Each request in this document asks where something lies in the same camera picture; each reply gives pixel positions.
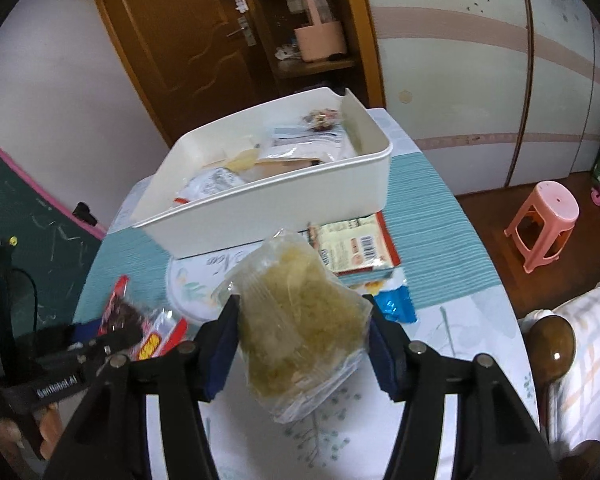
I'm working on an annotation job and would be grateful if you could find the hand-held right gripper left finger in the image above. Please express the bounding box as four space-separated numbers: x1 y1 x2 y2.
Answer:
42 294 243 480

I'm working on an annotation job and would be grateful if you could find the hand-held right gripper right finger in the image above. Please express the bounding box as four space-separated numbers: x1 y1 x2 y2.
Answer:
362 294 561 480

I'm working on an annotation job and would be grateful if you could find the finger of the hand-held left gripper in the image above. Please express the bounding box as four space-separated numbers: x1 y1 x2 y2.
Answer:
66 321 107 348
77 327 145 362

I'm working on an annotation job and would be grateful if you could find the dark red snack packet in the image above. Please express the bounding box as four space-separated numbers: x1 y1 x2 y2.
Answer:
96 274 147 337

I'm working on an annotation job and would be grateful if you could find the clear packet of yellow crisps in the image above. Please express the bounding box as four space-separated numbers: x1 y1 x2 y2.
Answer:
214 228 374 426

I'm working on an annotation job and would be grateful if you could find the white plastic storage bin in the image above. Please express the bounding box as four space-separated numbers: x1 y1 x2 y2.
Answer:
130 86 395 261

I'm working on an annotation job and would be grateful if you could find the person's left hand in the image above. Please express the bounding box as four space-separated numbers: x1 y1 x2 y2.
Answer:
0 402 65 461

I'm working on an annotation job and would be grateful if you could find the red and yellow snack packet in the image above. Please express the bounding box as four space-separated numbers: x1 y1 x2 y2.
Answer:
136 307 190 362

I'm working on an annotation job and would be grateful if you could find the red packet with white label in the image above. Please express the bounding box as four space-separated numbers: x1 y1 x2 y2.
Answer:
306 212 402 277

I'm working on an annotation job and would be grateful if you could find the black clip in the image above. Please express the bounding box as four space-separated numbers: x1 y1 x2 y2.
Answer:
72 201 99 227

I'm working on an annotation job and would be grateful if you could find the white and red snack packet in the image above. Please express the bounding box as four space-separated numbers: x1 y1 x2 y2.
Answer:
173 167 249 206

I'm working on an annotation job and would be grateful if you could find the round wooden bedpost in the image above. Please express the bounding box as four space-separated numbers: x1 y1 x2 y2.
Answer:
526 312 579 387

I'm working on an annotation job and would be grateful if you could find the checkered blanket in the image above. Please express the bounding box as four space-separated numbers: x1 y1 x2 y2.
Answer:
522 267 600 462

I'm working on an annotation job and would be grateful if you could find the translucent white snack packet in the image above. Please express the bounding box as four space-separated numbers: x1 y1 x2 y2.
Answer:
257 141 351 162

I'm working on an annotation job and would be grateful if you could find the light blue snack packet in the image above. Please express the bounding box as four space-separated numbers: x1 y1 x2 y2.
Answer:
272 125 342 144

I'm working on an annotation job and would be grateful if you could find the pink plastic stool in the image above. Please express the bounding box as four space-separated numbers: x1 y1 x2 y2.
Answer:
503 180 580 275

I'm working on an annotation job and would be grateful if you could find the colourful candy packet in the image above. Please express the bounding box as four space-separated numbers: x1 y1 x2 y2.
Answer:
301 107 342 132

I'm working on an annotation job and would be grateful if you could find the pale sliding-door wardrobe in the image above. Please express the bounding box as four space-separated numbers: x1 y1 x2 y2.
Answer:
355 0 600 197

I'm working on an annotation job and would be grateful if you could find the brown wooden door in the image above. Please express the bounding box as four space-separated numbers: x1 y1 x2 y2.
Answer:
85 0 277 147

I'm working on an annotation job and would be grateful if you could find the wooden shelf cabinet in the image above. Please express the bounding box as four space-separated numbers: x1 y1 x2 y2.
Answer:
229 0 387 109

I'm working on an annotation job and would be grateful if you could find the pink plastic basket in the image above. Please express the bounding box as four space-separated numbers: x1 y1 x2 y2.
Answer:
293 0 349 62

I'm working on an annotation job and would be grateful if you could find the grey appliance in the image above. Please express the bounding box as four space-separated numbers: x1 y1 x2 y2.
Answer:
284 0 339 27

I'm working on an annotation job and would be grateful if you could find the green chalkboard with pink frame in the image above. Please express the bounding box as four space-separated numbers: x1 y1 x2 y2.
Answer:
0 137 109 333

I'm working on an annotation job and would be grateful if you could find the metal door handle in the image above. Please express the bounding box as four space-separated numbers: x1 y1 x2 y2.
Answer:
225 15 257 49

